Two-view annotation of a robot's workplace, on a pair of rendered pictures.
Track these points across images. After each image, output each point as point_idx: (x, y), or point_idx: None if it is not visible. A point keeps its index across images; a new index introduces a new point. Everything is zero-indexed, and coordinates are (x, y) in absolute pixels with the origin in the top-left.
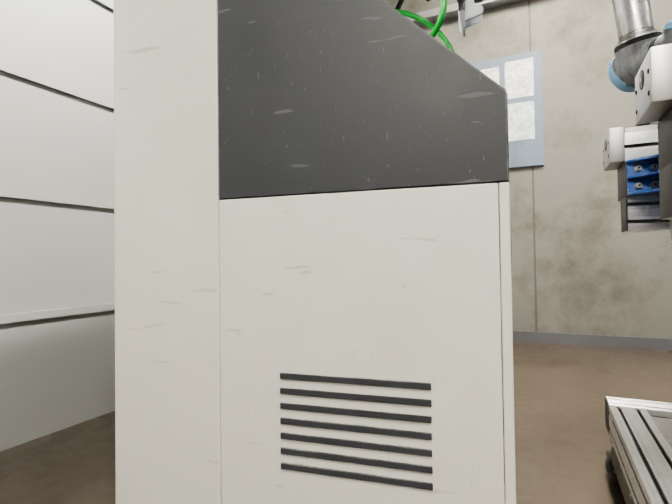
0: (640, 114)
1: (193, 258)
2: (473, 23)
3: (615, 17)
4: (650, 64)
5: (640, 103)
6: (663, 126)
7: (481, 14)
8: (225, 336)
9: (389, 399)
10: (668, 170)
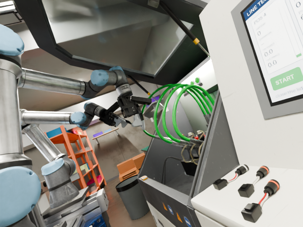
0: (107, 205)
1: None
2: (138, 125)
3: (20, 130)
4: (105, 192)
5: (106, 202)
6: (103, 213)
7: (133, 123)
8: None
9: None
10: (109, 225)
